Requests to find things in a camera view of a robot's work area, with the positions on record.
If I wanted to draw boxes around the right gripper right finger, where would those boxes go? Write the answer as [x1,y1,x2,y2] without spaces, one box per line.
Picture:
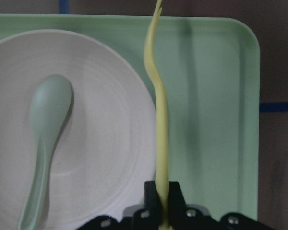
[168,181,189,230]

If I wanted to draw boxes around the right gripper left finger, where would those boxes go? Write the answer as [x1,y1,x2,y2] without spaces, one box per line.
[133,181,162,230]

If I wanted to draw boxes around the cream round plate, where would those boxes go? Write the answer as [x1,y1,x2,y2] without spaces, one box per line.
[0,30,156,230]

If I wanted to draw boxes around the yellow plastic fork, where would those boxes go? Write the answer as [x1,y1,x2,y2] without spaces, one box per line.
[144,0,172,230]

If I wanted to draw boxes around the pale green plastic spoon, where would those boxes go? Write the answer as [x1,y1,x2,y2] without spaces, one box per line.
[18,75,72,230]

